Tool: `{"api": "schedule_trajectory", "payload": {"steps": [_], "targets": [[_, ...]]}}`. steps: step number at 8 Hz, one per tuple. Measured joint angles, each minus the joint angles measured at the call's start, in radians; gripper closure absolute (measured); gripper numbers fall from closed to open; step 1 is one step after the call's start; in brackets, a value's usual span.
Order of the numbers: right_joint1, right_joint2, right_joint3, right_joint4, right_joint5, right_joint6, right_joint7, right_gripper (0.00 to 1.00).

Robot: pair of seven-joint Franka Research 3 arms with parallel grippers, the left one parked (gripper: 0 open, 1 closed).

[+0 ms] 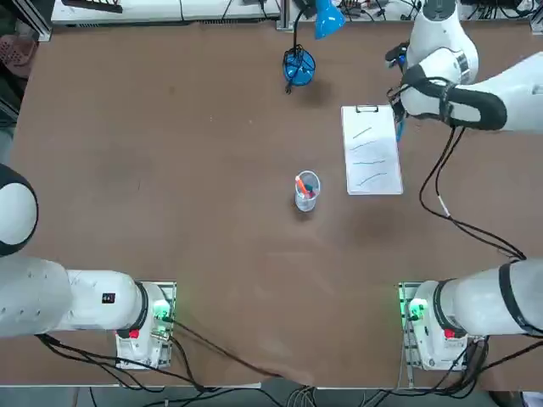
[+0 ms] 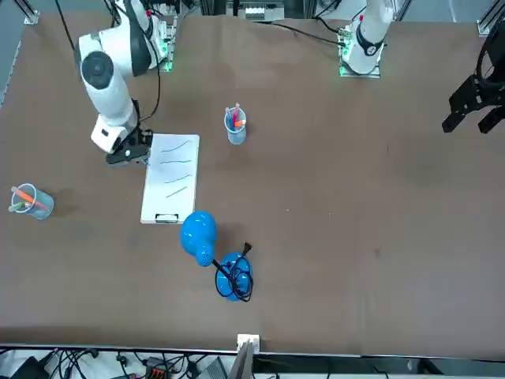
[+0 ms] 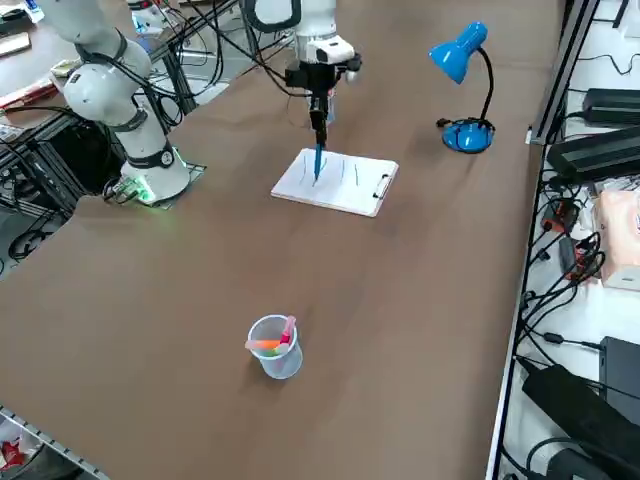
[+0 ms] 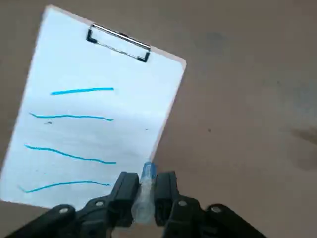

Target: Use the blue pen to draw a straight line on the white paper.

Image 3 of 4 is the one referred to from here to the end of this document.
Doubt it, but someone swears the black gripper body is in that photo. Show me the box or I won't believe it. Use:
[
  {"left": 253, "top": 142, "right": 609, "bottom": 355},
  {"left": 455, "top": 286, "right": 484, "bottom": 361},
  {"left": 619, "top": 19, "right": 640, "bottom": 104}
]
[{"left": 305, "top": 54, "right": 364, "bottom": 100}]

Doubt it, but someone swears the pink marker pen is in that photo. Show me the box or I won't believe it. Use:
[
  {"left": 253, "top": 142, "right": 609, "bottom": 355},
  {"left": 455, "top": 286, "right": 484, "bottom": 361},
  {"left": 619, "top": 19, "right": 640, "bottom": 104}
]
[{"left": 278, "top": 314, "right": 298, "bottom": 347}]

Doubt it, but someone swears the white paper sheet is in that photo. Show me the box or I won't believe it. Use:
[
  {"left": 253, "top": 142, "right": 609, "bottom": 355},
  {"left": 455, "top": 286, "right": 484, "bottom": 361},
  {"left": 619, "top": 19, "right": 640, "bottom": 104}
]
[{"left": 273, "top": 148, "right": 396, "bottom": 214}]

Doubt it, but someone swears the clipboard with black clip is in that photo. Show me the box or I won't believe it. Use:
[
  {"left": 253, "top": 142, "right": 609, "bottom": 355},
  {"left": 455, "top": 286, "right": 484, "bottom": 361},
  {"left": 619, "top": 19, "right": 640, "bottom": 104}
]
[{"left": 270, "top": 147, "right": 400, "bottom": 219}]

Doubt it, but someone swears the blue desk lamp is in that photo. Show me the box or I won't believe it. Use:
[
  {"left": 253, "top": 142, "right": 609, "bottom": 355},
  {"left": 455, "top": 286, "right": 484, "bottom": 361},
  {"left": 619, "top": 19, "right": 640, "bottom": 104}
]
[{"left": 428, "top": 20, "right": 498, "bottom": 154}]

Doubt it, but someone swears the orange and black plug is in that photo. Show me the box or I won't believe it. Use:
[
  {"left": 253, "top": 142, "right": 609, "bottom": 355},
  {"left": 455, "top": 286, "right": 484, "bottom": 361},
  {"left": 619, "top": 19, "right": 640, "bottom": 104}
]
[{"left": 543, "top": 198, "right": 581, "bottom": 232}]

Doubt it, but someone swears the long black box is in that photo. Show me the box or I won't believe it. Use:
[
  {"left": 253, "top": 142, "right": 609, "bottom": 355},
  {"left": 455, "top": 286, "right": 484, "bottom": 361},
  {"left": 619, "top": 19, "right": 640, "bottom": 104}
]
[{"left": 546, "top": 127, "right": 640, "bottom": 184}]

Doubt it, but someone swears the red flat strip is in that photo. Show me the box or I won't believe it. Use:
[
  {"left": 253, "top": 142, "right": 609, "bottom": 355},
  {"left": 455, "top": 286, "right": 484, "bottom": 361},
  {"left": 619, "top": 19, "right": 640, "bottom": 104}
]
[{"left": 0, "top": 82, "right": 55, "bottom": 109}]

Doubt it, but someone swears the red and black connector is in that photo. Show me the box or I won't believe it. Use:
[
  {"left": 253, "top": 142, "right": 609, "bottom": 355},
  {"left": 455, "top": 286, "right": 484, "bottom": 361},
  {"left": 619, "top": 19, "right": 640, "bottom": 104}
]
[{"left": 559, "top": 234, "right": 606, "bottom": 281}]

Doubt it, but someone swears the brown flat case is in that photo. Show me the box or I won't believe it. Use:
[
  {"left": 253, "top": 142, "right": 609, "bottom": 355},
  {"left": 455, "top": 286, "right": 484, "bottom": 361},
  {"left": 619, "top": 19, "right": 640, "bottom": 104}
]
[{"left": 0, "top": 32, "right": 32, "bottom": 57}]

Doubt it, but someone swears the pink tissue pack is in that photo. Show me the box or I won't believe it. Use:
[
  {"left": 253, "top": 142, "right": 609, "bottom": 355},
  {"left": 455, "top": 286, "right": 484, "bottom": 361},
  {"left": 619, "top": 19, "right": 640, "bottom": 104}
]
[{"left": 598, "top": 188, "right": 640, "bottom": 291}]

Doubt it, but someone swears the large black power adapter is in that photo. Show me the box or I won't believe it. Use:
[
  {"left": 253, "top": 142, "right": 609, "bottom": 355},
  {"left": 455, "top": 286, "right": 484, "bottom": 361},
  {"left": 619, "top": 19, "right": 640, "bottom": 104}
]
[{"left": 521, "top": 363, "right": 640, "bottom": 480}]

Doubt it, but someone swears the red and white packet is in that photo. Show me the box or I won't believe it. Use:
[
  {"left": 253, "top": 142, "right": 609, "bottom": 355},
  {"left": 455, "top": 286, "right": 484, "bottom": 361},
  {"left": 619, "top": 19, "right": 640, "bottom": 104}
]
[{"left": 0, "top": 433, "right": 31, "bottom": 471}]

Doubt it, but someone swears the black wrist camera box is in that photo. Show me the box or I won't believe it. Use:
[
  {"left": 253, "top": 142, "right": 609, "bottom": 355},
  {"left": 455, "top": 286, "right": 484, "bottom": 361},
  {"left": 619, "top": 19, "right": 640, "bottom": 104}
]
[{"left": 284, "top": 67, "right": 309, "bottom": 92}]

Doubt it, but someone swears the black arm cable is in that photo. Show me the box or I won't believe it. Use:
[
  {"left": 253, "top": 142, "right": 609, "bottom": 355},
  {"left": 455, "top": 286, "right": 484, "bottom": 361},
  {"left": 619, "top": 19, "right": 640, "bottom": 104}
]
[{"left": 249, "top": 49, "right": 311, "bottom": 99}]

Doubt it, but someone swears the aluminium frame rail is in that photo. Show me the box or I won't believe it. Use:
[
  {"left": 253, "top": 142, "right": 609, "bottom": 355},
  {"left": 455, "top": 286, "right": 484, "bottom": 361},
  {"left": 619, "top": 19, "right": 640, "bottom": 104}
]
[{"left": 528, "top": 0, "right": 601, "bottom": 146}]

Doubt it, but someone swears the white table edge rail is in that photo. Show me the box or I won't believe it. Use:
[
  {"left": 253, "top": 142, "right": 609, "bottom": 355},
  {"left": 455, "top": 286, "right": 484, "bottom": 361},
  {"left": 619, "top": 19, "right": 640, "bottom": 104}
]
[{"left": 487, "top": 144, "right": 549, "bottom": 480}]

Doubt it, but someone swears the metal shelf rail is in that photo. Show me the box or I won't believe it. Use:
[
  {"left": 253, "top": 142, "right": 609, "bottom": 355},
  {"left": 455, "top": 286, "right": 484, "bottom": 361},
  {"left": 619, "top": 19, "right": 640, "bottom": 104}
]
[{"left": 0, "top": 404, "right": 109, "bottom": 480}]

